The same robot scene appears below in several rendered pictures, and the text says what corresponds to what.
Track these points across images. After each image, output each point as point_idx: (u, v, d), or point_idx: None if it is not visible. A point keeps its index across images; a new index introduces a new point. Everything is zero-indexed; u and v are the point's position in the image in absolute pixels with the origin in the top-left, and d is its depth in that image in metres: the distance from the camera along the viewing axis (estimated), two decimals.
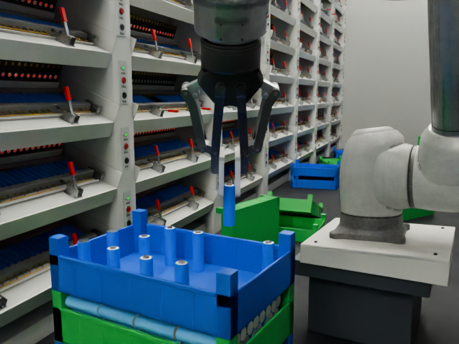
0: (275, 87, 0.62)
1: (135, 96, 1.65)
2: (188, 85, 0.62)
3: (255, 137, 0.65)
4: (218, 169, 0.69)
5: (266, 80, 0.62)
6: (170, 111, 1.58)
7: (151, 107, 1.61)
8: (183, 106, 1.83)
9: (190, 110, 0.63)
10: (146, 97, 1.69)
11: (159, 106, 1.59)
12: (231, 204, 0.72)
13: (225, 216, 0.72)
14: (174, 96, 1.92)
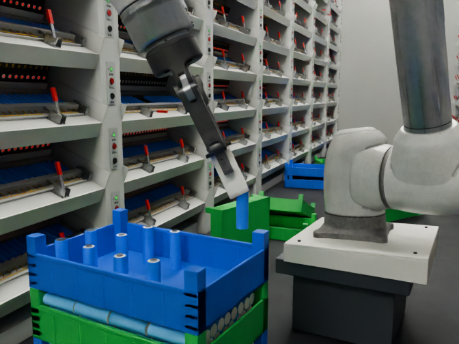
0: None
1: (125, 97, 1.67)
2: (187, 83, 0.62)
3: (218, 126, 0.72)
4: (231, 166, 0.68)
5: None
6: (159, 112, 1.59)
7: (141, 108, 1.62)
8: (173, 107, 1.84)
9: (204, 103, 0.63)
10: (136, 98, 1.70)
11: (148, 107, 1.61)
12: (152, 99, 1.80)
13: (149, 97, 1.81)
14: (165, 97, 1.93)
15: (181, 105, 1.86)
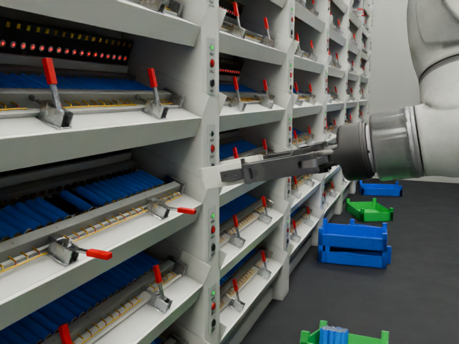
0: None
1: (20, 207, 0.73)
2: (319, 164, 0.59)
3: None
4: (229, 179, 0.65)
5: None
6: (91, 256, 0.65)
7: (50, 240, 0.68)
8: (138, 207, 0.90)
9: (294, 175, 0.60)
10: (49, 205, 0.76)
11: (67, 240, 0.67)
12: (93, 194, 0.85)
13: (87, 190, 0.87)
14: (126, 178, 0.99)
15: (156, 201, 0.92)
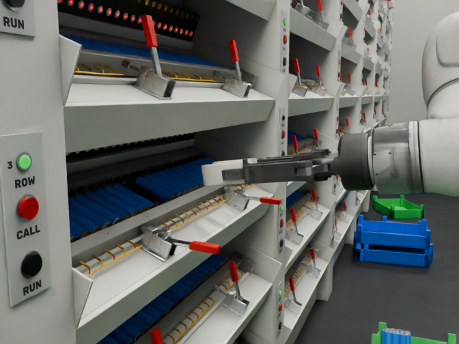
0: (312, 167, 0.59)
1: (102, 194, 0.63)
2: None
3: (261, 164, 0.63)
4: None
5: (319, 171, 0.60)
6: (196, 250, 0.55)
7: (143, 231, 0.58)
8: (217, 196, 0.80)
9: None
10: (130, 192, 0.66)
11: (164, 231, 0.57)
12: (171, 181, 0.76)
13: (162, 177, 0.77)
14: (195, 165, 0.89)
15: (233, 190, 0.82)
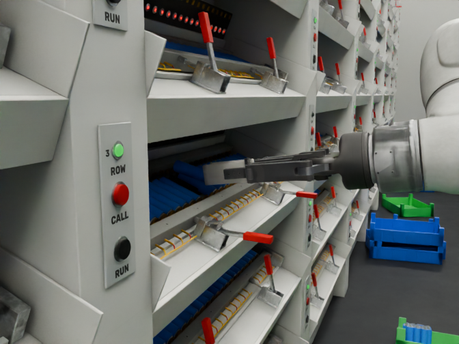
0: (312, 166, 0.59)
1: (151, 187, 0.65)
2: None
3: (263, 163, 0.64)
4: None
5: (319, 170, 0.60)
6: (250, 240, 0.57)
7: (196, 222, 0.60)
8: (254, 190, 0.82)
9: None
10: (177, 185, 0.68)
11: (218, 222, 0.59)
12: None
13: None
14: (229, 160, 0.91)
15: (270, 184, 0.84)
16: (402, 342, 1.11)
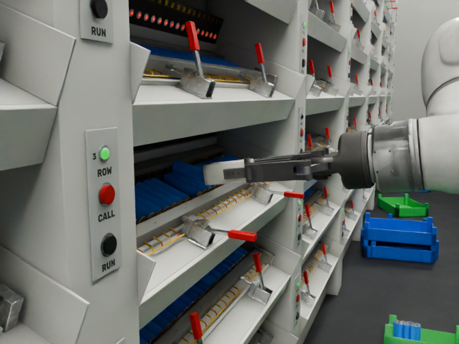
0: (311, 166, 0.59)
1: (142, 187, 0.68)
2: None
3: (262, 163, 0.64)
4: None
5: (317, 170, 0.60)
6: (235, 237, 0.60)
7: (184, 221, 0.63)
8: (243, 190, 0.85)
9: None
10: (167, 185, 0.71)
11: (204, 221, 0.62)
12: None
13: None
14: (220, 162, 0.94)
15: (258, 185, 0.87)
16: (390, 338, 1.14)
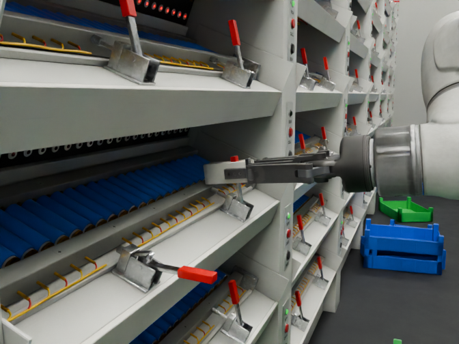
0: None
1: (59, 198, 0.51)
2: (315, 175, 0.60)
3: None
4: (231, 177, 0.68)
5: None
6: (186, 278, 0.43)
7: (119, 253, 0.46)
8: (203, 198, 0.68)
9: (291, 182, 0.61)
10: (97, 196, 0.55)
11: (147, 254, 0.45)
12: (149, 183, 0.64)
13: (140, 177, 0.65)
14: (181, 164, 0.77)
15: (223, 194, 0.70)
16: None
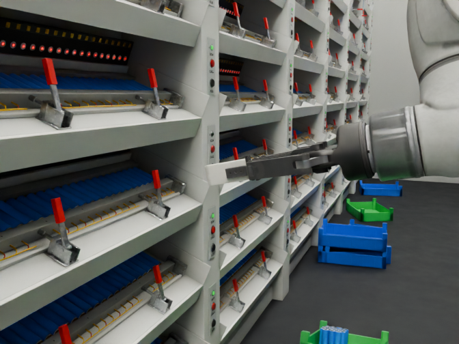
0: None
1: (12, 203, 0.73)
2: (312, 164, 0.60)
3: None
4: (233, 177, 0.69)
5: None
6: (57, 216, 0.66)
7: (39, 234, 0.68)
8: (130, 202, 0.90)
9: (290, 175, 0.61)
10: (42, 201, 0.77)
11: None
12: (87, 191, 0.86)
13: (81, 186, 0.87)
14: (120, 175, 0.99)
15: (147, 199, 0.92)
16: None
